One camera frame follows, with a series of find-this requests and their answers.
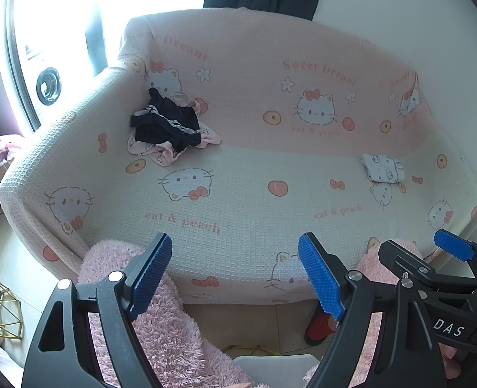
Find navy shorts with white stripes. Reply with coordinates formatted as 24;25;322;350
130;88;202;152

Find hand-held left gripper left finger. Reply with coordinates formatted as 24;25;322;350
22;232;174;388

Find folded white printed garment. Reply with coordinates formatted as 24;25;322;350
362;154;406;183

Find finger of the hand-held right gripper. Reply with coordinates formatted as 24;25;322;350
378;240;437;292
433;230;477;287

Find white washing machine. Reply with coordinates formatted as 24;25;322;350
22;44;67;108

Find pink clothes pile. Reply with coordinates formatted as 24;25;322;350
0;133;25;180

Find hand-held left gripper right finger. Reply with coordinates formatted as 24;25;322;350
298;232;441;388

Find yellow cable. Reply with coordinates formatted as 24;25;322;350
222;343;280;357

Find pink printed pants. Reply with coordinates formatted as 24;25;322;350
127;136;187;168

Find pink white printed sofa blanket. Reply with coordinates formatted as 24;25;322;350
0;8;477;306

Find pink printed top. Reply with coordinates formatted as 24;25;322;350
173;93;222;149

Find glass balcony door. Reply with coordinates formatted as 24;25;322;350
2;0;207;134

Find gold wire rack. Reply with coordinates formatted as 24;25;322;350
0;269;25;340

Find red black slipper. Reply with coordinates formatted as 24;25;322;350
305;305;339;346

